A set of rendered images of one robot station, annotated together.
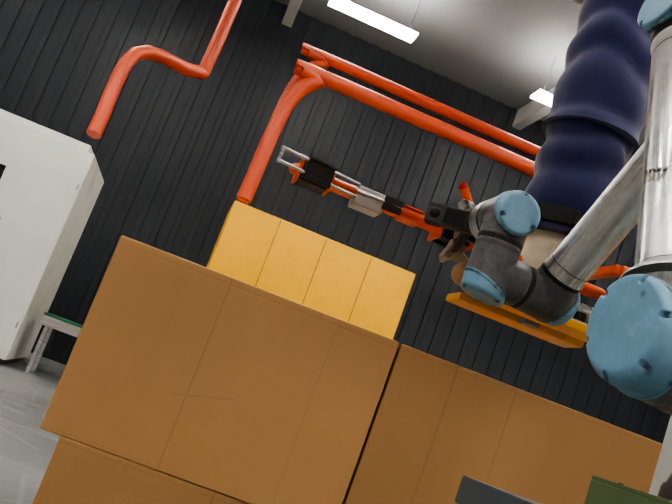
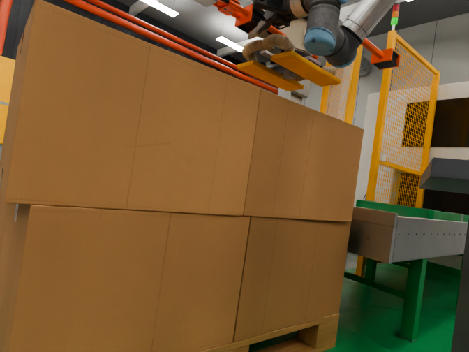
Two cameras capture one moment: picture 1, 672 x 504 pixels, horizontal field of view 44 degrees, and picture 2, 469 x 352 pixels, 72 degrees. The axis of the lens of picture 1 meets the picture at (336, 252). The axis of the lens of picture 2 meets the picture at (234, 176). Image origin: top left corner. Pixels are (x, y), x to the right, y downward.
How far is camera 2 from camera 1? 99 cm
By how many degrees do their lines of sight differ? 34
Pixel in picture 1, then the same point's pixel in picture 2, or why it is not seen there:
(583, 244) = (375, 9)
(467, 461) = (297, 155)
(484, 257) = (326, 19)
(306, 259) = not seen: hidden behind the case
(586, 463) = (340, 144)
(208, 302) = (135, 65)
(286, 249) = not seen: hidden behind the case
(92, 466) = (70, 222)
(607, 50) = not seen: outside the picture
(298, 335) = (204, 88)
